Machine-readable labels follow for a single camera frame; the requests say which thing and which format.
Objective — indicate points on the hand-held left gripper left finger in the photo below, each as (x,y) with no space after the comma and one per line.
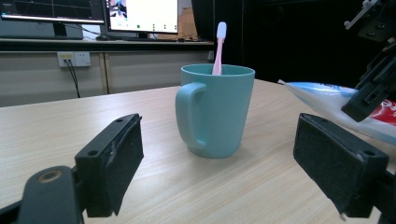
(109,168)

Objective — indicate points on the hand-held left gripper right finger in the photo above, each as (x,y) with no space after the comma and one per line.
(336,158)

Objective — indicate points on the dark desk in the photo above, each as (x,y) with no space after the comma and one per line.
(102,44)

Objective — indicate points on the dark screen monitor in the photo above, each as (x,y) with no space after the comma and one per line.
(46,11)

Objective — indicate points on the dark curtain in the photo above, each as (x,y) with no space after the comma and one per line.
(295,40)

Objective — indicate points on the pink toothbrush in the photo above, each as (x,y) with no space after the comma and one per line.
(219,53)

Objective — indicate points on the brown cardboard box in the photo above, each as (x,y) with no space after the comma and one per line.
(186,25)

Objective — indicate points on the toothpaste tube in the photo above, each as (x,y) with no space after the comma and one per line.
(323,99)

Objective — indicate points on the white wall socket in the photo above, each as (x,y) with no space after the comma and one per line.
(74,59)

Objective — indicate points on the teal cup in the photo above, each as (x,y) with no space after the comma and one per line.
(218,112)

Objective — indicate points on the bright screen monitor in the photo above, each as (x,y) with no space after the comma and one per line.
(143,15)

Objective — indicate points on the black keyboard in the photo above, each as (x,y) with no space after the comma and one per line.
(149,39)

